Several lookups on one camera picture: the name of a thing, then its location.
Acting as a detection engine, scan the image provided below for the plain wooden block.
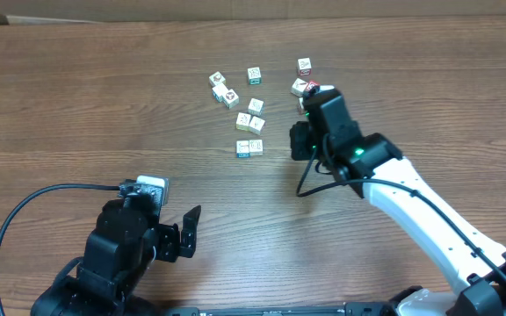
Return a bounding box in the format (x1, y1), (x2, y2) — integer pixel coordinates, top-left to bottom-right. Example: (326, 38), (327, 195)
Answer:
(249, 140), (264, 156)

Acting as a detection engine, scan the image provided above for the wooden block blue side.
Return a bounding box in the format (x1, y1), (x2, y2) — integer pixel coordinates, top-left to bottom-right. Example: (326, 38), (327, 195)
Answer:
(235, 140), (250, 158)

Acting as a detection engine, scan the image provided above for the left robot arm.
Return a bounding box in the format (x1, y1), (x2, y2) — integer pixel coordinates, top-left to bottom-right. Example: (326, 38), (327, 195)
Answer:
(31, 196), (201, 316)

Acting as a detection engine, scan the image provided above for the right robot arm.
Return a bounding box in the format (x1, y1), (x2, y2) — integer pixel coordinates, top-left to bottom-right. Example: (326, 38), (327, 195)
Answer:
(290, 85), (506, 315)

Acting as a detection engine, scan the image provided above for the wooden block pretzel picture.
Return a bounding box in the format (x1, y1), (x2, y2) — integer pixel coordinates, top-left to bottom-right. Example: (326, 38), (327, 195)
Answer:
(298, 97), (306, 114)

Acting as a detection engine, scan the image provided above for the wooden block ice cream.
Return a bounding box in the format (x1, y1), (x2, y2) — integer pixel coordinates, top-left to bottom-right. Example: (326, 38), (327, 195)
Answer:
(249, 116), (265, 135)

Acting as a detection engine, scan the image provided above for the wooden block fish picture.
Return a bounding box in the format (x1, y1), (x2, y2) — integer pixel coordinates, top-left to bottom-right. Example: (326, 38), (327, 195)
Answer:
(248, 98), (264, 117)

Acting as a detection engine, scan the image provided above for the wooden block brush picture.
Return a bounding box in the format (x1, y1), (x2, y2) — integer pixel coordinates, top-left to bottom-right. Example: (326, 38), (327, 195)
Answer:
(291, 78), (307, 97)

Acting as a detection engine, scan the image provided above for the wooden block yellow side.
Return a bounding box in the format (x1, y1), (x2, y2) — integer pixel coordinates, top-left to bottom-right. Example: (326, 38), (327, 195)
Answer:
(235, 112), (251, 131)

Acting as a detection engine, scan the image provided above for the red block upper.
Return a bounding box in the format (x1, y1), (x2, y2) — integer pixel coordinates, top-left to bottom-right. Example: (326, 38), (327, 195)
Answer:
(305, 81), (320, 92)

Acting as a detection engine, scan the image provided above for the wooden block red side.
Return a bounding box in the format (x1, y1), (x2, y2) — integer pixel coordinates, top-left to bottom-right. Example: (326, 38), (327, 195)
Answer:
(297, 58), (312, 76)

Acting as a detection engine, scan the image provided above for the wooden block round picture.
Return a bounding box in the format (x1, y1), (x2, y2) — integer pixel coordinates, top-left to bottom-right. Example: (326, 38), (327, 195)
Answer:
(222, 89), (240, 109)

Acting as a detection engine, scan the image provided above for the wooden block green side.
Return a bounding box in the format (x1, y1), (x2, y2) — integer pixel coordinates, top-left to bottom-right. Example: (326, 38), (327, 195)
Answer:
(247, 67), (262, 85)

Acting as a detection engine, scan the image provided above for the wooden block letter blue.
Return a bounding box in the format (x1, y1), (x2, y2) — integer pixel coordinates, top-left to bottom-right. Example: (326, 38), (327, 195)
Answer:
(212, 83), (228, 103)

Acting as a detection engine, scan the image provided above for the wooden block brown picture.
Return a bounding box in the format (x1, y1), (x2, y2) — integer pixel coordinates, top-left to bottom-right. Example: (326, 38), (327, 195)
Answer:
(209, 71), (226, 87)

